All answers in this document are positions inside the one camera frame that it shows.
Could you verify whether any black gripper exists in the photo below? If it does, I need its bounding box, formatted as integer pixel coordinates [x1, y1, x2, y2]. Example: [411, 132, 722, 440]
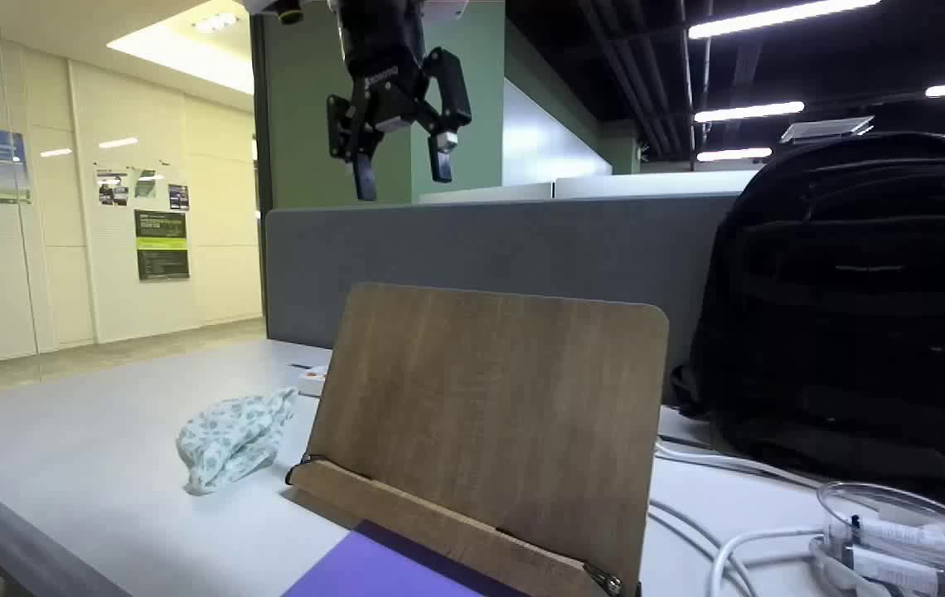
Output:
[325, 0, 474, 205]

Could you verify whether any white green patterned cloth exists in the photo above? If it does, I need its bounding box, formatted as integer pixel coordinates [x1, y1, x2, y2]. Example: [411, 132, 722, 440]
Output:
[172, 384, 303, 498]

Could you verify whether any brown wooden tablet stand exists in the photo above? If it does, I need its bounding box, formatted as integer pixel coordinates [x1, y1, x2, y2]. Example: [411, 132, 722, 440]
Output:
[281, 283, 674, 597]

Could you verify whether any gray desk partition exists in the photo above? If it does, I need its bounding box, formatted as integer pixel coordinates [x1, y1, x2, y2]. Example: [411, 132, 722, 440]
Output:
[261, 196, 744, 371]

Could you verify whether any small white table object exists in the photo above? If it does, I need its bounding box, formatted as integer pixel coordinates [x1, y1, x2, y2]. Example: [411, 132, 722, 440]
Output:
[292, 361, 333, 402]

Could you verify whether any gray box behind backpack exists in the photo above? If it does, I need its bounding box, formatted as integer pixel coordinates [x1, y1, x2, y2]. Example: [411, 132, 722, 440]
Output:
[781, 114, 878, 148]

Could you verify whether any purple paper sheet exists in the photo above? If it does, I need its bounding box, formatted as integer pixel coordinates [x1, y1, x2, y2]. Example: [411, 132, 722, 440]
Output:
[281, 525, 532, 597]

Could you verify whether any black backpack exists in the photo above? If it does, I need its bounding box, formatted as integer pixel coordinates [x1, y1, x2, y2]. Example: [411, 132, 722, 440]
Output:
[668, 127, 945, 510]

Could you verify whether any white marker pen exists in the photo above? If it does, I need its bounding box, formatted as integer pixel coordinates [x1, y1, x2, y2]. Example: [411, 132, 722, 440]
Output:
[824, 541, 945, 597]
[845, 513, 945, 561]

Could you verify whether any clear plastic bag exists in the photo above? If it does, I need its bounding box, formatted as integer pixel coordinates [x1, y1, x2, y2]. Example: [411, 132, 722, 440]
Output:
[809, 476, 945, 597]

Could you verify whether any dark green wall poster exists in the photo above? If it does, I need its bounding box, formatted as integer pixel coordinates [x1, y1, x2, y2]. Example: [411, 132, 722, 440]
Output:
[133, 205, 194, 284]

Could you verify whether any white cable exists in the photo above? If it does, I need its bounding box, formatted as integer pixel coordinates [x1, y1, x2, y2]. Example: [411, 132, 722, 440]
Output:
[646, 498, 763, 597]

